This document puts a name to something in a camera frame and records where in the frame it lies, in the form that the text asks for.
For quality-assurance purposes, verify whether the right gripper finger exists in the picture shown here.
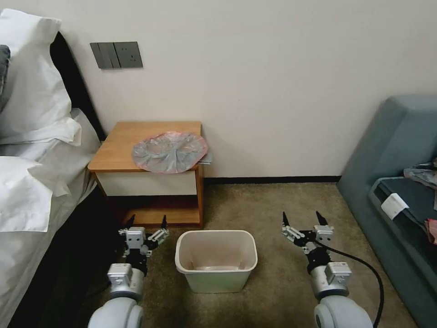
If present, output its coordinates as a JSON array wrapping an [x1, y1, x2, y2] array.
[[280, 211, 302, 242], [315, 210, 334, 234]]

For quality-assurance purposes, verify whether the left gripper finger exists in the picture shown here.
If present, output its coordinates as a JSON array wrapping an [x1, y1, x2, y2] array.
[[118, 214, 137, 237], [147, 214, 170, 245]]

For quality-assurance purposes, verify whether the cream plastic trash can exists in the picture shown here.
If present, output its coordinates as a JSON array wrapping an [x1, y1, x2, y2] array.
[[175, 230, 258, 293]]

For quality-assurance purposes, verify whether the grey pink garbage bag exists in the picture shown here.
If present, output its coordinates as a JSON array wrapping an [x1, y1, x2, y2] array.
[[132, 130, 209, 174]]

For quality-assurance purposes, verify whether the crumpled grey bag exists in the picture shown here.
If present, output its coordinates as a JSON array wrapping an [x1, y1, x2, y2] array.
[[404, 156, 437, 190]]

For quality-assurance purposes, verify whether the wooden nightstand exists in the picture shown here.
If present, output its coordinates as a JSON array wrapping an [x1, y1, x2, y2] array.
[[87, 120, 205, 230]]

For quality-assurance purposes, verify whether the black baseboard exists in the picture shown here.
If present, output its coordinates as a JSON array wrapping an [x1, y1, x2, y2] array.
[[203, 174, 342, 185]]

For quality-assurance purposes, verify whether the black bed base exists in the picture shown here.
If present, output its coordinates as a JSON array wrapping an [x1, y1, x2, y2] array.
[[6, 177, 129, 328]]

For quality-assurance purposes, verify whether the white paper label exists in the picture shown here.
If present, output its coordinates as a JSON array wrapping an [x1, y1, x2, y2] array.
[[381, 192, 410, 218]]

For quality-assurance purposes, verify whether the teal sofa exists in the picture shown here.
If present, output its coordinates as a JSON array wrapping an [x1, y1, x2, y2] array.
[[335, 94, 437, 328]]

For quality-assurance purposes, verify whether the pink crumpled item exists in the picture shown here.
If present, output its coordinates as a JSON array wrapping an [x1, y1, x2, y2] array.
[[423, 218, 437, 245]]

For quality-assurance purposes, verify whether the small white pillow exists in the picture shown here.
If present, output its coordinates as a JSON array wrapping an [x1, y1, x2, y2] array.
[[0, 155, 56, 234]]

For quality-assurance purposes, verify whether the white bed sheet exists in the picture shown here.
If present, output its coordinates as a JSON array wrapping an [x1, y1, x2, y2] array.
[[0, 108, 100, 328]]

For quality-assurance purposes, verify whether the black headboard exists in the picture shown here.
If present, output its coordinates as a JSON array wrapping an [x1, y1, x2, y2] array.
[[49, 31, 107, 143]]

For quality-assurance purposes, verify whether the large white pillow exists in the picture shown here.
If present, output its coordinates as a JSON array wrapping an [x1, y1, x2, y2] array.
[[0, 8, 82, 145]]

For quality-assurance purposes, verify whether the grey pillow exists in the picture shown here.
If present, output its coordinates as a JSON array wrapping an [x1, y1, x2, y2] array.
[[0, 44, 11, 114]]

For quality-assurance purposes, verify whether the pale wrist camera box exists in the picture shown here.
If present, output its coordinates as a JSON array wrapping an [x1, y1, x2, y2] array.
[[314, 224, 334, 245], [125, 226, 144, 251]]

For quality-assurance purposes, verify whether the black robot wrist cable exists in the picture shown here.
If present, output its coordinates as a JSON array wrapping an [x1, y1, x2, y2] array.
[[315, 239, 386, 328]]

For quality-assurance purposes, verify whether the grey wall socket plate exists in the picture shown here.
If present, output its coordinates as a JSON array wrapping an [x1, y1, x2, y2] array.
[[114, 41, 144, 69]]

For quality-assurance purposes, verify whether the grey wall switch plate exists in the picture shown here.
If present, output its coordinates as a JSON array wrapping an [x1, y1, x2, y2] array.
[[90, 42, 117, 70]]

